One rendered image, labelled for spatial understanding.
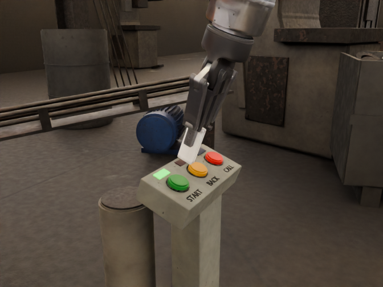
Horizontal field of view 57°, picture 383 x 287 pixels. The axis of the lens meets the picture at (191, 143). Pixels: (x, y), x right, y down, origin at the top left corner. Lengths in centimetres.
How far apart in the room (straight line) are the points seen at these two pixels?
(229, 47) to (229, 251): 112
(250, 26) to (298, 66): 209
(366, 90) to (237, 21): 140
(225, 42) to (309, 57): 205
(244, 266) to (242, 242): 16
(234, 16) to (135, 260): 55
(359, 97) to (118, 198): 135
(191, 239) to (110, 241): 18
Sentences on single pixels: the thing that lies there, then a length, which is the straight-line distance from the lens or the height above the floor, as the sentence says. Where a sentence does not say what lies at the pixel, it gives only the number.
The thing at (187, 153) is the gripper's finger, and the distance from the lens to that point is 62.
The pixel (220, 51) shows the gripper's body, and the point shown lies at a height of 85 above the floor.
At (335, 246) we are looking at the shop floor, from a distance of 167.
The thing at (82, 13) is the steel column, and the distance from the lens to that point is 495.
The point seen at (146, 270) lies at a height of 35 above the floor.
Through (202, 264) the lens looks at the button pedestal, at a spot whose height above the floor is 41.
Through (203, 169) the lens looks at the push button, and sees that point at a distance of 71.
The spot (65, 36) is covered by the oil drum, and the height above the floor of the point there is 82.
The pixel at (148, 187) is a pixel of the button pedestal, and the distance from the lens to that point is 64.
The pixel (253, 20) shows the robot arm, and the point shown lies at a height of 89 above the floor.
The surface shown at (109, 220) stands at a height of 49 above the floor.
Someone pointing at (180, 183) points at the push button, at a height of 61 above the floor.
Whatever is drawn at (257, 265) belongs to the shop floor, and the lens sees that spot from 147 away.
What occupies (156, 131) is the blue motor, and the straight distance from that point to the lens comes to 242.
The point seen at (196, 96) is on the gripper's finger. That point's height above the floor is 78.
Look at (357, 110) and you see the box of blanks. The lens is 187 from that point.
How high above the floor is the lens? 88
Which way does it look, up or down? 18 degrees down
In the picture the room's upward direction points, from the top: straight up
